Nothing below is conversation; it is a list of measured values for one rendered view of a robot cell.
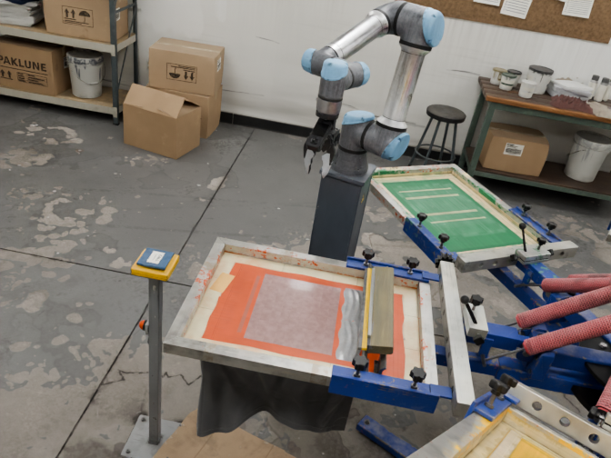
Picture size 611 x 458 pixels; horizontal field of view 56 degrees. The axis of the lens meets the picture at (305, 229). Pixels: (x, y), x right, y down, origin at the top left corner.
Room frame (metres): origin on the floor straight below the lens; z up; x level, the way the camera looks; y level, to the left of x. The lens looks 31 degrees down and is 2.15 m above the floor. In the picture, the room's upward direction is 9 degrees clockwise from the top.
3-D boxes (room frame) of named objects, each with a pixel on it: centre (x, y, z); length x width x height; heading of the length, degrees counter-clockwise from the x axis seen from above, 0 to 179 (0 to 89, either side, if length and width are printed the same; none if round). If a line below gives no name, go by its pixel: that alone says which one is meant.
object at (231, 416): (1.25, 0.00, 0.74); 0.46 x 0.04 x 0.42; 87
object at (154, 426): (1.61, 0.50, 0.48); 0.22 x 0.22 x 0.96; 87
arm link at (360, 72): (1.77, -0.05, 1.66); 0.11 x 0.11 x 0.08; 56
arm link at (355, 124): (2.09, -0.14, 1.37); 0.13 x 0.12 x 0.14; 56
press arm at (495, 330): (1.43, -0.62, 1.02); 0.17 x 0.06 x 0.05; 87
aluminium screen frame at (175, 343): (1.46, -0.06, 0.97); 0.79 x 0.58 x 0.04; 87
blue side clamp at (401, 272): (1.72, -0.32, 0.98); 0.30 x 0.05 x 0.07; 87
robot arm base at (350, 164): (2.10, -0.13, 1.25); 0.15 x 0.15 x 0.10
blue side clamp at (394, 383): (1.17, -0.29, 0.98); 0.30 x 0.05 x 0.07; 87
